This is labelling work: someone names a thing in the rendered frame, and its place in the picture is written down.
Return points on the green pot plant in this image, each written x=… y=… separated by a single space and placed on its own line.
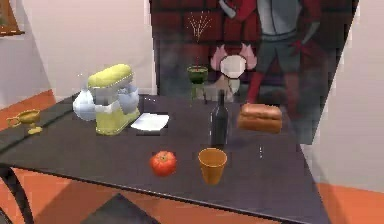
x=197 y=75

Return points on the dark wine bottle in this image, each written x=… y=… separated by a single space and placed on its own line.
x=219 y=121

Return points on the white paper sheet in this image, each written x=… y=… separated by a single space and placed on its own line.
x=150 y=121

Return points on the orange cup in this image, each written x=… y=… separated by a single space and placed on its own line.
x=212 y=165

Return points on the red tomato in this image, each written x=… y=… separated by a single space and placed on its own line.
x=163 y=163

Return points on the brown bread loaf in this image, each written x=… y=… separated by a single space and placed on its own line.
x=260 y=117

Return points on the yellow stand mixer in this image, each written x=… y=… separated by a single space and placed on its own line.
x=111 y=106

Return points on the dark grey dining table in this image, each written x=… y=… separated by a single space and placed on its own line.
x=100 y=150

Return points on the white round kettle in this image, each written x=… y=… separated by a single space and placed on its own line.
x=84 y=106

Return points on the dark grey chair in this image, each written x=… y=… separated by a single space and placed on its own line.
x=118 y=211

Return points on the gold goblet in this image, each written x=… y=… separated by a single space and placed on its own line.
x=29 y=118

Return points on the large dark wall painting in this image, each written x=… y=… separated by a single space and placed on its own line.
x=283 y=50

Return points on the brown framed wall picture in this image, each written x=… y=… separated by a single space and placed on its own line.
x=7 y=20

